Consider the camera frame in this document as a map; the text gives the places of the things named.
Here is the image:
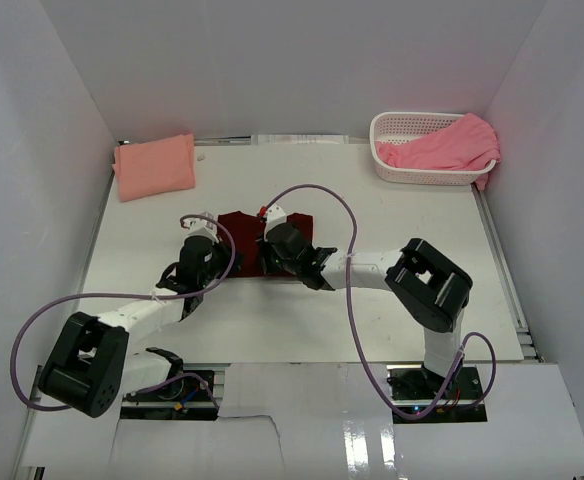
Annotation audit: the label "dark red t shirt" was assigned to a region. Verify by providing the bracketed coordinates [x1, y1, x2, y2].
[217, 211, 314, 278]

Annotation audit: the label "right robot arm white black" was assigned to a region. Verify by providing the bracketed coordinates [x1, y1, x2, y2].
[259, 222, 473, 399]

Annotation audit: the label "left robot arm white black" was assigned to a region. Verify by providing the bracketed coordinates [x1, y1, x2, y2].
[38, 234, 238, 418]

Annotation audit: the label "folded salmon pink t shirt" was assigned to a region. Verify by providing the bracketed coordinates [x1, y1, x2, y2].
[113, 134, 196, 202]

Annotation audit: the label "white paper sheets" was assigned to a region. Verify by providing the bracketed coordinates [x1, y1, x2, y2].
[250, 134, 349, 146]

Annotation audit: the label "white plastic basket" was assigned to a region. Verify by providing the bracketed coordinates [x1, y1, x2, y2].
[369, 112, 498, 186]

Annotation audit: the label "pink t shirt in basket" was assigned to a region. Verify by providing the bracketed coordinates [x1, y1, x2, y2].
[377, 113, 501, 191]

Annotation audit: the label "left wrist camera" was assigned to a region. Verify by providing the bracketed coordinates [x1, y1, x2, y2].
[179, 212, 219, 243]

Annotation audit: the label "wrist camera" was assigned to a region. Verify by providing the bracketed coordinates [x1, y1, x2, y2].
[257, 203, 288, 237]
[179, 212, 219, 243]

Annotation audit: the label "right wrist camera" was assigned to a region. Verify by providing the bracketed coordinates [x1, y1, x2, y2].
[257, 203, 288, 237]

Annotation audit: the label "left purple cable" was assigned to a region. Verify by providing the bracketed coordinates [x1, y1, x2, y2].
[10, 213, 237, 412]

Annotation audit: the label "purple cable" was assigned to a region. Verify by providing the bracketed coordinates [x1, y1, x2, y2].
[10, 213, 237, 412]
[261, 184, 497, 420]

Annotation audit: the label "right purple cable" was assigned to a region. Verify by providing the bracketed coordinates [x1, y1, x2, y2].
[261, 184, 497, 420]

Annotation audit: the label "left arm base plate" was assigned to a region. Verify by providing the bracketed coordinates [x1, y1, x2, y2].
[120, 368, 225, 421]

